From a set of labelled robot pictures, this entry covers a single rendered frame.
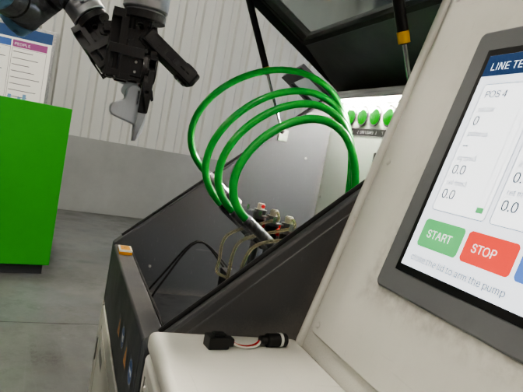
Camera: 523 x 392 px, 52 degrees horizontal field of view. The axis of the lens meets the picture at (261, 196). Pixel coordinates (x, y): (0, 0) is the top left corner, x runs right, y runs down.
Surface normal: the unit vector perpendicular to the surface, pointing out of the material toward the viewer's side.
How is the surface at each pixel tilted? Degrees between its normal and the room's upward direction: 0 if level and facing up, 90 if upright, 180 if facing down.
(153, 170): 90
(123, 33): 90
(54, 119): 90
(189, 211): 90
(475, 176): 76
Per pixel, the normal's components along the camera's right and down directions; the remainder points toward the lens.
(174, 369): 0.18, -0.98
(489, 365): -0.86, -0.37
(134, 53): 0.32, 0.14
